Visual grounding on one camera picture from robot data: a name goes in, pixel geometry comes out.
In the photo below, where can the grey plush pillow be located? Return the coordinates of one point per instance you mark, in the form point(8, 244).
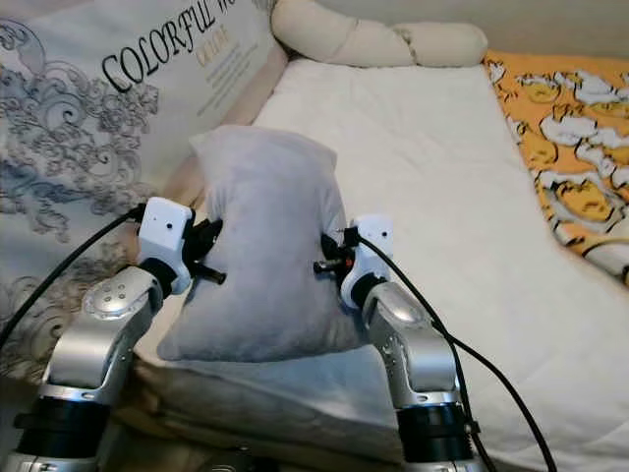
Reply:
point(256, 246)

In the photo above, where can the orange cartoon-print quilt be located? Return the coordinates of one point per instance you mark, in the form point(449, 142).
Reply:
point(570, 128)

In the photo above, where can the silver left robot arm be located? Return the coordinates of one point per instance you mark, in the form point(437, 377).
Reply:
point(98, 344)

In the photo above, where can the white quilted mattress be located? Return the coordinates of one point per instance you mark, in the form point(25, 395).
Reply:
point(413, 147)

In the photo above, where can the white ornament-print headboard cover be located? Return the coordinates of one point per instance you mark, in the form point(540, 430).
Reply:
point(79, 118)

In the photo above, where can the long beige bolster cushion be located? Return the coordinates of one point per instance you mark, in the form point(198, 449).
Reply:
point(373, 44)

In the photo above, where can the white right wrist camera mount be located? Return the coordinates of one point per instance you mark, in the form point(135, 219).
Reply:
point(373, 246)

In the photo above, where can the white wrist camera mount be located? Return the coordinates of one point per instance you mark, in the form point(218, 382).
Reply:
point(165, 231)
point(373, 246)

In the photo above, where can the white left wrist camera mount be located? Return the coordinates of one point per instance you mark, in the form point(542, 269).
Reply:
point(165, 231)

